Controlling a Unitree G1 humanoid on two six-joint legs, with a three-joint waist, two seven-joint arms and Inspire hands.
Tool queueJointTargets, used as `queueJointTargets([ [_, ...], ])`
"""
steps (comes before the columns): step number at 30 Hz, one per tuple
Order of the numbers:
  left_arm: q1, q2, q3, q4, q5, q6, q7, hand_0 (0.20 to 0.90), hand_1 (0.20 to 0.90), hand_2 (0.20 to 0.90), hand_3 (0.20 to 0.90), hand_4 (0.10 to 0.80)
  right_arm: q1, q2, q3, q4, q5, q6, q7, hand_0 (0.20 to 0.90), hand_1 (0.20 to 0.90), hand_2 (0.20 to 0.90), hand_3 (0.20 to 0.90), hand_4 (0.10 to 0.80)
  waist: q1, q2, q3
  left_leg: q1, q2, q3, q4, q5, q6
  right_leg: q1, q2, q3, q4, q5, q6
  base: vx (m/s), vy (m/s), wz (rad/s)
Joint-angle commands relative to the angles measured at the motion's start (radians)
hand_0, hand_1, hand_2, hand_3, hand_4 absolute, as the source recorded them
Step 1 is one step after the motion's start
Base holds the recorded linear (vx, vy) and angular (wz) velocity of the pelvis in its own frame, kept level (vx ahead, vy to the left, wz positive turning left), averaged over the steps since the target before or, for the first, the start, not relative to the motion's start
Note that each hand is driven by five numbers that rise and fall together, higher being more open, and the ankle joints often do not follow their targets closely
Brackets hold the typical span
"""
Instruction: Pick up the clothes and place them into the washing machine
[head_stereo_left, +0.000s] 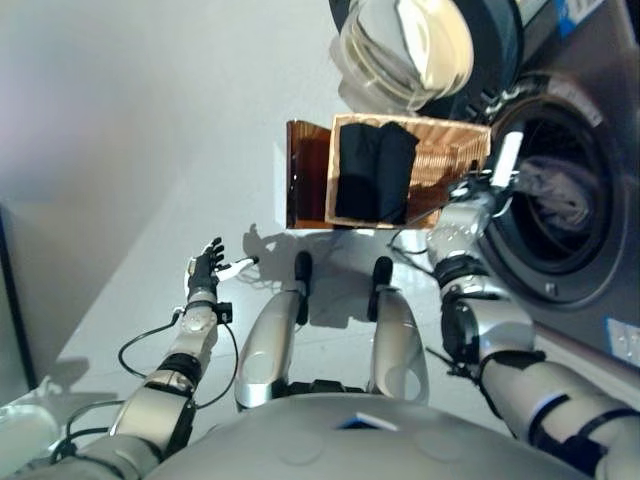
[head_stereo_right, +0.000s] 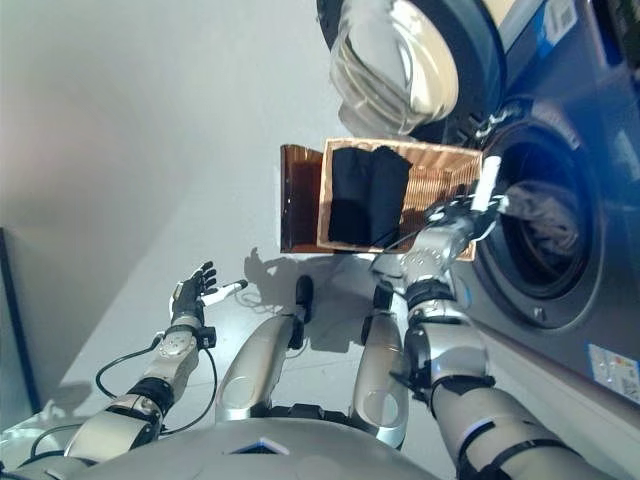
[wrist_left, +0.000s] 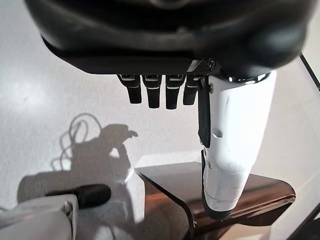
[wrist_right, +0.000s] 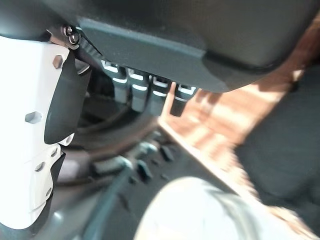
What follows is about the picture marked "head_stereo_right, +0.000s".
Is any white garment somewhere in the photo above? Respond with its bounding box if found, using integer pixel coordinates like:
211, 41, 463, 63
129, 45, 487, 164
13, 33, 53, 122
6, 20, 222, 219
504, 179, 584, 256

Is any round glass washer door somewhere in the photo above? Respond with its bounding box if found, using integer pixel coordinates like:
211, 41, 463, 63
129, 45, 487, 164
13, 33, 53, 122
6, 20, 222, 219
314, 0, 507, 137

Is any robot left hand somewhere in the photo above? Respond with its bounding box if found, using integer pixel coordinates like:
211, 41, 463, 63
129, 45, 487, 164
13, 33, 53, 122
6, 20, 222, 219
169, 260, 250, 322

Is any grey front-load washing machine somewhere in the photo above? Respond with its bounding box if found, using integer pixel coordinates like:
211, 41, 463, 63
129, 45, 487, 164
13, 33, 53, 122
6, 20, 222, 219
439, 0, 640, 426

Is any robot leg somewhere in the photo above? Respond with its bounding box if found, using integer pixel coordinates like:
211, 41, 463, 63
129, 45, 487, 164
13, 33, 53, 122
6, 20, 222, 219
352, 284, 409, 450
214, 274, 316, 426

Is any silver robot torso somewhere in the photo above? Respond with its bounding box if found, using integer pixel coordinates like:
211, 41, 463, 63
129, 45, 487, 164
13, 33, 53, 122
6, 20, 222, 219
64, 417, 466, 480

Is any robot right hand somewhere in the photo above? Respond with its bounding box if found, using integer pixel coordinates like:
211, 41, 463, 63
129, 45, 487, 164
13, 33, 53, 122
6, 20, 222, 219
424, 155, 509, 246

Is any woven wicker basket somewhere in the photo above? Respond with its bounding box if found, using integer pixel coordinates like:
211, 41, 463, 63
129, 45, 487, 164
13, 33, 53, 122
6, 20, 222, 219
316, 137, 485, 261

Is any black garment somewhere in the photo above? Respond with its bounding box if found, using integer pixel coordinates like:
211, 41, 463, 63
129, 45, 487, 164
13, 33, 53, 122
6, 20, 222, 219
327, 144, 414, 249

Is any robot left leg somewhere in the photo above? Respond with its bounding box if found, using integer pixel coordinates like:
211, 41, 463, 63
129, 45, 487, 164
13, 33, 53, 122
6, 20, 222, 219
214, 274, 316, 426

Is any robot right leg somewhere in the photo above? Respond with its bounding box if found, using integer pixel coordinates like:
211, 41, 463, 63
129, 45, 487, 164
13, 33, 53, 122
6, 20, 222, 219
352, 284, 409, 450

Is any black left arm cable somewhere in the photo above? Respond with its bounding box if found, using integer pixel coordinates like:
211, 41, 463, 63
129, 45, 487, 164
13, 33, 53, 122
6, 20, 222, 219
94, 337, 220, 435

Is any energy label sticker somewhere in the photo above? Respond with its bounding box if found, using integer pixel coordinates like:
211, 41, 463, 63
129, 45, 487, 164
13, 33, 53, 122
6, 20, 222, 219
582, 342, 640, 401

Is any brown translucent acrylic stool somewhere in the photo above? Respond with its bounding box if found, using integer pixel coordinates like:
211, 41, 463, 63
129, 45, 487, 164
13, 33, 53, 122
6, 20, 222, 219
278, 143, 327, 254

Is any dark framed glass panel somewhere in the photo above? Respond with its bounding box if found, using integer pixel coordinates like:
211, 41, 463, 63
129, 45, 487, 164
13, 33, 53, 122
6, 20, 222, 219
0, 227, 42, 416

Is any blue corner sticker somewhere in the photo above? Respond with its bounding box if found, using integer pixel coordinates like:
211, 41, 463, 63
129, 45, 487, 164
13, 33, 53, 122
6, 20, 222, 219
499, 0, 581, 51

